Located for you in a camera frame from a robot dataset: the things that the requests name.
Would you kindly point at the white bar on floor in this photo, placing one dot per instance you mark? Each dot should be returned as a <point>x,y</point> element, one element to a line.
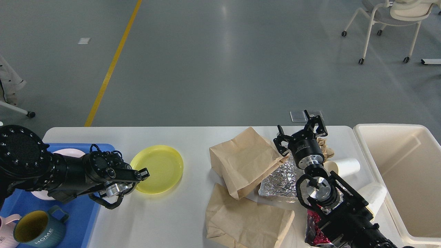
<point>431,61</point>

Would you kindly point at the metal floor socket plate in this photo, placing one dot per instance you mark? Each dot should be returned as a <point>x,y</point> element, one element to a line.
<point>301,117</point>

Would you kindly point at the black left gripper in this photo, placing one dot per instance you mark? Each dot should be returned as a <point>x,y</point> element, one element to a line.
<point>117,188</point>

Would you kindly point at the crumpled aluminium foil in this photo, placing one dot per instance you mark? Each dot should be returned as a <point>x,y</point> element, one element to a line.
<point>281,183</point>

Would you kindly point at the white chair leg with caster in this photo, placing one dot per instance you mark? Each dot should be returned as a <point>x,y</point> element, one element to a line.
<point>29,114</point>

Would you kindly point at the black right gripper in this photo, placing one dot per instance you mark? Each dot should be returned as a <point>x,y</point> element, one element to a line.
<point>307,151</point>

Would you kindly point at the teal green mug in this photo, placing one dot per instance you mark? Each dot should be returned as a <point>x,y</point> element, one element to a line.
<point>42,229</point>

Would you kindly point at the white rolling chair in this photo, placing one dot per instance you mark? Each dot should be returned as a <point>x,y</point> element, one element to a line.
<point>398,13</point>

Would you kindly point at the pink mug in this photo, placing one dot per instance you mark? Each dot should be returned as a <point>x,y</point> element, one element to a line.
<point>7,226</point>

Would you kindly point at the white polka-dot cloth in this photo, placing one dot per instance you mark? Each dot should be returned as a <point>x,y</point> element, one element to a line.
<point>10,83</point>

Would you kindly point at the red foil snack wrapper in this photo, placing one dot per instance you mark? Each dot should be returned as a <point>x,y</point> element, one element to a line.
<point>313,234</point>

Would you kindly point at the beige plastic bin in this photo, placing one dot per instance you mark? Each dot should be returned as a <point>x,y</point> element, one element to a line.
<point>405,158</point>

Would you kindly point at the pink plate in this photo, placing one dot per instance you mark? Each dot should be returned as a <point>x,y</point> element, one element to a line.
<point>43,194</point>

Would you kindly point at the brown paper bag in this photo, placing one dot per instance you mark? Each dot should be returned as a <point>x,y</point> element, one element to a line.
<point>245,223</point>
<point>244,161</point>

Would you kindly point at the upper white paper cup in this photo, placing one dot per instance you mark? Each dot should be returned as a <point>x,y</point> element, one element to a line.
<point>343,167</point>

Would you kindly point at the crumpled brown paper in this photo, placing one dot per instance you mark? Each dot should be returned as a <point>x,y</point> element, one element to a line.
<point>325,149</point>

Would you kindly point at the lower white paper cup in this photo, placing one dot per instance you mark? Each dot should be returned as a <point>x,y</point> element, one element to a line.
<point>374,193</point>

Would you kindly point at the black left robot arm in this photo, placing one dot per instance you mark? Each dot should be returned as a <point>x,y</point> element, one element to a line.
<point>26,164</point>

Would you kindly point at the yellow plastic plate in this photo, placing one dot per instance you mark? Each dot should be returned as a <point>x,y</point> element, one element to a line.
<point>165,166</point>

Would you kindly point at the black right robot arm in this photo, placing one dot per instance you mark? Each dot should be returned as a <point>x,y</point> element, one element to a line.
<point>344,213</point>

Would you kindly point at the white paper cup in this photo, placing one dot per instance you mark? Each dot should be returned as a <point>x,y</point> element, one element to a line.
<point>343,167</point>
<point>374,193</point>

